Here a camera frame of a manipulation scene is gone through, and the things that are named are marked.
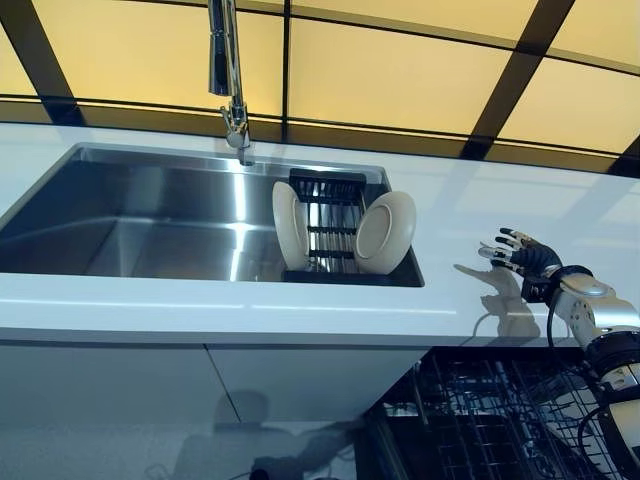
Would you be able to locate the black dish drying rack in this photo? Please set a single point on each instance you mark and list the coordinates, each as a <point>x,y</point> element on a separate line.
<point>330,220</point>

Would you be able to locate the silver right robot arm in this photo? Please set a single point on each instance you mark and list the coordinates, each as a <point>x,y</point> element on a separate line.
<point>615,310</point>

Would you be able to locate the cream ceramic plate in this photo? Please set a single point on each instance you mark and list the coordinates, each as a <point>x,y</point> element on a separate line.
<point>385,230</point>
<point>287,225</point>

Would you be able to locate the stainless steel sink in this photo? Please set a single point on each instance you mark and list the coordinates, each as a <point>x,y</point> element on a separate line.
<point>150,220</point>

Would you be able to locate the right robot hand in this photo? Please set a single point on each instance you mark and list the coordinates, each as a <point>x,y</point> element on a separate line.
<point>537,255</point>

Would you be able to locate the chrome kitchen faucet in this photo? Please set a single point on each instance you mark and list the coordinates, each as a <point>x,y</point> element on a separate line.
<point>227,65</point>

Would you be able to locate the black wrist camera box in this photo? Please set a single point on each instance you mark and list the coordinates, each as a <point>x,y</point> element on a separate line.
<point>536,291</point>

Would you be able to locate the open built-in dishwasher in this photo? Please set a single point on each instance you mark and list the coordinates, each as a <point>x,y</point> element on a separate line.
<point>400,430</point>

